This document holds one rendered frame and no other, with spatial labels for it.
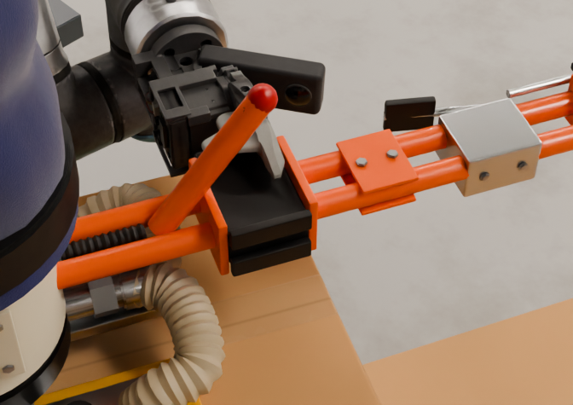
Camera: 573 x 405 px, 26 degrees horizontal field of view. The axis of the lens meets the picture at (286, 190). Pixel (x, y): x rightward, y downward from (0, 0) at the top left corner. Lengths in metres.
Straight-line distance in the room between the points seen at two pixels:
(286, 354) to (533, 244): 1.43
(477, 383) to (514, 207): 0.99
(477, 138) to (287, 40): 1.82
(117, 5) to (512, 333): 0.71
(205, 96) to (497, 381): 0.66
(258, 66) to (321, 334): 0.24
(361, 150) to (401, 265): 1.36
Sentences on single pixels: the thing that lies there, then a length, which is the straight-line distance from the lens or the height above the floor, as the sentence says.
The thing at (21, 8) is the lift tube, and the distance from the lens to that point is 0.77.
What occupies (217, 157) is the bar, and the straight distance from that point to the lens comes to 0.96.
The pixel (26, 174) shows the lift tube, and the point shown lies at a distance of 0.82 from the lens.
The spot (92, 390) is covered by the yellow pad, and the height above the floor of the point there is 0.97.
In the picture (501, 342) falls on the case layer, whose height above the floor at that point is 0.54.
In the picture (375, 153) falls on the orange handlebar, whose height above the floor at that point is 1.09.
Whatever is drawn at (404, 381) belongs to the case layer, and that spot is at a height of 0.54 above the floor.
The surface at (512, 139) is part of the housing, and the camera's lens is 1.07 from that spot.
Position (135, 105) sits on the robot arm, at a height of 0.98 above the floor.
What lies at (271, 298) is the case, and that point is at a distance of 1.12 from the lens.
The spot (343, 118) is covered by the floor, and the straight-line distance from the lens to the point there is 2.67.
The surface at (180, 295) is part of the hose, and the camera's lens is 1.02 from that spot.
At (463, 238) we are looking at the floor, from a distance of 2.45.
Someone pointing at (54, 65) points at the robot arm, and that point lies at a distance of 1.23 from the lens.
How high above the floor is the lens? 1.83
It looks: 47 degrees down
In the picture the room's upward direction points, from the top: straight up
